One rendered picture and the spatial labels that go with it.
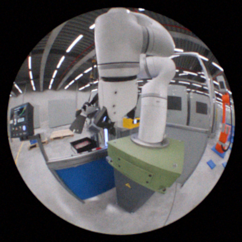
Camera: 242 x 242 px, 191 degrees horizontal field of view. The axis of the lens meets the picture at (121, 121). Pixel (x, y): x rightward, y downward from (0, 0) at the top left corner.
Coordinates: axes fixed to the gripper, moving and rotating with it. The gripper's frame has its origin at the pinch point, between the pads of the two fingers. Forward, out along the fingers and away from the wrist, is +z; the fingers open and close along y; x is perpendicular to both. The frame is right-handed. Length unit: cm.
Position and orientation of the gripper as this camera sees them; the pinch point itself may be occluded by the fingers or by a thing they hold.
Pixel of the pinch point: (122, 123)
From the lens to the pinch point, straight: 25.3
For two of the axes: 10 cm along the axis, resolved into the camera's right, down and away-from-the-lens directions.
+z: 0.5, 6.8, 7.3
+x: 7.3, 4.8, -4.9
